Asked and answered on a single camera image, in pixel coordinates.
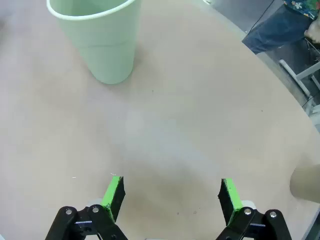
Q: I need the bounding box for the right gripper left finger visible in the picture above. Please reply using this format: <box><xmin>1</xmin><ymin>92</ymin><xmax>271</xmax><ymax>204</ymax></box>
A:
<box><xmin>45</xmin><ymin>175</ymin><xmax>129</xmax><ymax>240</ymax></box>

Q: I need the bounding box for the light green plastic cup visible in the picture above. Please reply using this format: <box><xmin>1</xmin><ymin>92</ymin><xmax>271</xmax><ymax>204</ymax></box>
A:
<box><xmin>46</xmin><ymin>0</ymin><xmax>143</xmax><ymax>85</ymax></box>

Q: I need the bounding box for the brown plastic cup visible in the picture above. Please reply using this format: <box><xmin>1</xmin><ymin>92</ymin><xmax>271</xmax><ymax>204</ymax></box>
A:
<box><xmin>289</xmin><ymin>163</ymin><xmax>320</xmax><ymax>204</ymax></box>

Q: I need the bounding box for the white side table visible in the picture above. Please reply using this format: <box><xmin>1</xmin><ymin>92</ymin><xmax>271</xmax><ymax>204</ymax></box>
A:
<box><xmin>278</xmin><ymin>58</ymin><xmax>320</xmax><ymax>117</ymax></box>

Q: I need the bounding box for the person's left hand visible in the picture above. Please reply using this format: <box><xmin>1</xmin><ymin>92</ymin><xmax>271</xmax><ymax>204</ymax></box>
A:
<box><xmin>303</xmin><ymin>19</ymin><xmax>320</xmax><ymax>45</ymax></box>

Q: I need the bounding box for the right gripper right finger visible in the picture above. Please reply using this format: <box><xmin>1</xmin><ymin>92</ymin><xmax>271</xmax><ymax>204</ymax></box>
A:
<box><xmin>215</xmin><ymin>177</ymin><xmax>293</xmax><ymax>240</ymax></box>

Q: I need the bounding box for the person in floral shirt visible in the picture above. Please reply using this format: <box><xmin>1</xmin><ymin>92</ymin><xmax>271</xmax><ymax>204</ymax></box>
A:
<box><xmin>241</xmin><ymin>0</ymin><xmax>320</xmax><ymax>55</ymax></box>

